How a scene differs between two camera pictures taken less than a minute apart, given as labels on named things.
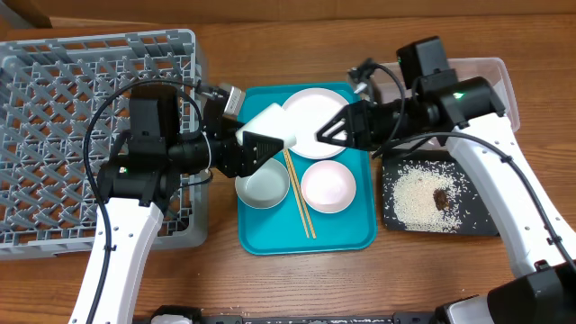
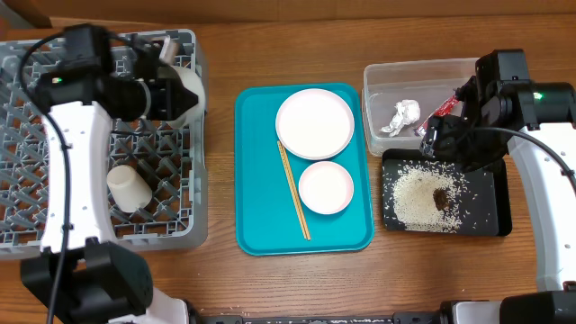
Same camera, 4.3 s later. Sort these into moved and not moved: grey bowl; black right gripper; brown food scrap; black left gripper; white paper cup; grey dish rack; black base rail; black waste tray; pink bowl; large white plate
Moved: black left gripper; black right gripper; white paper cup; grey bowl
Not moved: grey dish rack; black waste tray; large white plate; pink bowl; brown food scrap; black base rail
